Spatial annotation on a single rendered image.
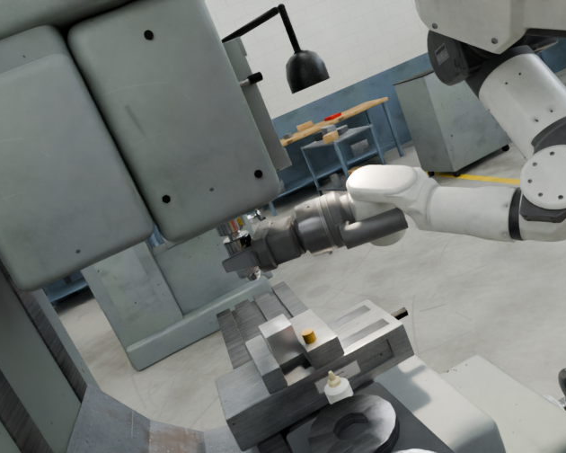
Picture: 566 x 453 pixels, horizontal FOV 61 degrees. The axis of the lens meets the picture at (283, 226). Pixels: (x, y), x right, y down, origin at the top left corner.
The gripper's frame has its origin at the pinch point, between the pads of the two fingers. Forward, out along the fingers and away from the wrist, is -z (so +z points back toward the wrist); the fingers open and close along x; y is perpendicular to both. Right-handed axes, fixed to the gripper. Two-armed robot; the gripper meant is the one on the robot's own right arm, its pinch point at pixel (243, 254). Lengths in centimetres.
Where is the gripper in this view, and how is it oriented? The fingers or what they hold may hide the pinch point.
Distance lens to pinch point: 79.5
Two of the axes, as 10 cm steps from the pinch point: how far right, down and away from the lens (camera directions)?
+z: 9.2, -3.5, -1.9
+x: -0.9, 2.9, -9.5
